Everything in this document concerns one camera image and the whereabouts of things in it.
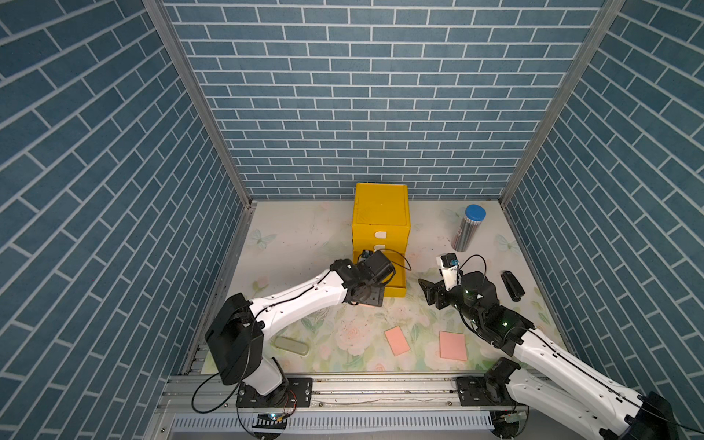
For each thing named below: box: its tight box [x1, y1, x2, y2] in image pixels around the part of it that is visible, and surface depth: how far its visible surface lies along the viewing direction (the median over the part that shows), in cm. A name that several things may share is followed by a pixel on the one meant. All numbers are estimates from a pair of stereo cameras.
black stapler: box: [500, 270, 526, 303], surface depth 94 cm
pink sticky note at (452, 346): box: [438, 330, 468, 362], surface depth 84 cm
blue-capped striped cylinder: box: [451, 203, 487, 253], surface depth 95 cm
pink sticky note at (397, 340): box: [384, 325, 411, 357], surface depth 85 cm
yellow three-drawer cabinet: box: [352, 182, 411, 297], surface depth 92 cm
